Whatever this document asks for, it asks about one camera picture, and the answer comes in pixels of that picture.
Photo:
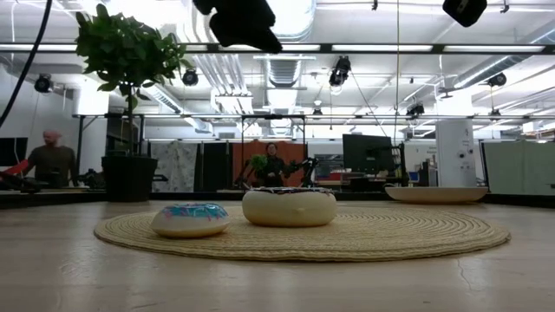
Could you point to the round woven straw placemat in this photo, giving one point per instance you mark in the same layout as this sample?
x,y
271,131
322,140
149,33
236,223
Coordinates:
x,y
368,238

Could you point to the white cylindrical column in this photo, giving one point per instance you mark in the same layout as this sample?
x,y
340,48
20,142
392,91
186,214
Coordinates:
x,y
455,154

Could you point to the black overhead frame beam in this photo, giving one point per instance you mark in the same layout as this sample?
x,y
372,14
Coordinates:
x,y
368,48

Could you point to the black aluminium table frame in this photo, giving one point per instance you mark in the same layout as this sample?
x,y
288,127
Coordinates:
x,y
65,198

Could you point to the red background object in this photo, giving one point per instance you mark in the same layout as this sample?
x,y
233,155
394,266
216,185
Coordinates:
x,y
17,168

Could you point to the black background robot arm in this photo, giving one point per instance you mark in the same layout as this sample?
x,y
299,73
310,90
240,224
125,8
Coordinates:
x,y
305,167

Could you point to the grey green partition wall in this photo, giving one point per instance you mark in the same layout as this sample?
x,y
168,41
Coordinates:
x,y
516,167

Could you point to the black wall screen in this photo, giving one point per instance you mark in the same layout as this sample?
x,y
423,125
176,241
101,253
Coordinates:
x,y
13,151

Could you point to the black background panel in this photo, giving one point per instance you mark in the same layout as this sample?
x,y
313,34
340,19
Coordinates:
x,y
214,167

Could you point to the orange background panel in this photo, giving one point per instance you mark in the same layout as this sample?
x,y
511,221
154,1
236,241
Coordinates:
x,y
243,151

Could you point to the black computer monitor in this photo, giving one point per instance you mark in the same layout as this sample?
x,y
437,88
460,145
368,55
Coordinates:
x,y
366,154

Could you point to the grey patterned curtain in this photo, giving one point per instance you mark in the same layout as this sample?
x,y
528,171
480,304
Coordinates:
x,y
175,167

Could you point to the beige round plate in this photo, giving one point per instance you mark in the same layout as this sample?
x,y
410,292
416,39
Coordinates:
x,y
435,195

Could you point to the black ceiling spotlight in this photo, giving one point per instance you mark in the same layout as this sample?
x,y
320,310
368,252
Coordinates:
x,y
415,109
190,77
43,83
497,79
340,71

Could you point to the green leafy plant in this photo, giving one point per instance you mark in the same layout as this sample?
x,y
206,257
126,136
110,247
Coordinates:
x,y
126,47

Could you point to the small blue frosted donut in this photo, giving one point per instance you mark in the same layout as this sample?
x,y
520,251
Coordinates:
x,y
188,225

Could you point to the person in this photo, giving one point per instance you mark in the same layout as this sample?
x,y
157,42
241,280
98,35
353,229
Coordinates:
x,y
273,169
52,162

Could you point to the silver ventilation duct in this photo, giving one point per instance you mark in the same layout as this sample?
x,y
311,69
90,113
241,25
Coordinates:
x,y
286,69

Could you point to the small background green plant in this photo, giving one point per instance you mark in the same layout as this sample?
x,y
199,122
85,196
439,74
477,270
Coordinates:
x,y
259,162

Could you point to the black plant pot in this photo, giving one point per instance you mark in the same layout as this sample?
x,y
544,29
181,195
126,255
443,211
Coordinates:
x,y
130,180

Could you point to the large chocolate frosted donut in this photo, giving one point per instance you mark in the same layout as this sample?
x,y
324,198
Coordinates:
x,y
288,210

